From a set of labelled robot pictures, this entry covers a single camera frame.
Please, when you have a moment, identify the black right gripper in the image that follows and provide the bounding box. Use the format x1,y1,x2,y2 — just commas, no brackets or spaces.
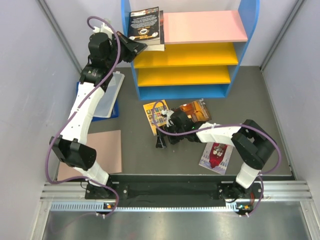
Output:
156,122,186,149

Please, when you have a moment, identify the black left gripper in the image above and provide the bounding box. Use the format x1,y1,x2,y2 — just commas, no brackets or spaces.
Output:
104,31,147,69

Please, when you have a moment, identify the black Storey Treehouse book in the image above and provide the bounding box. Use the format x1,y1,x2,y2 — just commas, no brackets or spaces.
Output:
127,6,161,46

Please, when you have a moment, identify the yellow Shakespeare paperback book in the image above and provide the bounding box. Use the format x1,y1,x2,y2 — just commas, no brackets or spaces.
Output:
143,100,169,136

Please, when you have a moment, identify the dark Tale of Two Cities book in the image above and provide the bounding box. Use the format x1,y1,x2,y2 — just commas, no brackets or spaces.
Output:
145,10,165,51

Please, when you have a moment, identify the black red-lettered glossy book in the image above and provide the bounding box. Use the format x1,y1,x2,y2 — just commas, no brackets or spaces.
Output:
179,98,212,123

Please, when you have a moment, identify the purple red illustrated book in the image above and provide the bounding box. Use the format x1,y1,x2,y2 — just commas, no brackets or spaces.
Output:
199,142,234,175

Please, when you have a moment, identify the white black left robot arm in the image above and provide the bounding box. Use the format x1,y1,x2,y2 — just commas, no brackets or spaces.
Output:
49,31,147,199

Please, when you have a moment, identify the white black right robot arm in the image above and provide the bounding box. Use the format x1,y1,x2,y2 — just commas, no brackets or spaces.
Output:
152,110,280,202

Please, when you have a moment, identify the pink brown flat folder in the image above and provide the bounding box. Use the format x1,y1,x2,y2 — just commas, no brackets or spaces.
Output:
56,129,124,181

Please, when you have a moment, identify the blue folder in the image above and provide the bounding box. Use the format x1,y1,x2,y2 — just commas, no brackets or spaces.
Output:
72,81,119,122

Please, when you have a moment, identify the translucent white zip file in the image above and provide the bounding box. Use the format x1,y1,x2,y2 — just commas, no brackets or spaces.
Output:
93,71,125,118

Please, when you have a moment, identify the colourful blue-framed bookshelf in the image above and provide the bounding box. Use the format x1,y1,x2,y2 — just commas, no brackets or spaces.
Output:
131,0,260,101

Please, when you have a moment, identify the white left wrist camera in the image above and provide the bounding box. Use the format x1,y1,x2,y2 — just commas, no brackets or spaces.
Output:
87,17,113,38

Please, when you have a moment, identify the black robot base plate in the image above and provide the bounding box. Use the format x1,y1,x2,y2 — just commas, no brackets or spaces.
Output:
84,174,263,207

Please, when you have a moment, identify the grey slotted cable duct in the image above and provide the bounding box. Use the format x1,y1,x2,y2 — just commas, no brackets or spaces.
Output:
50,201,250,213

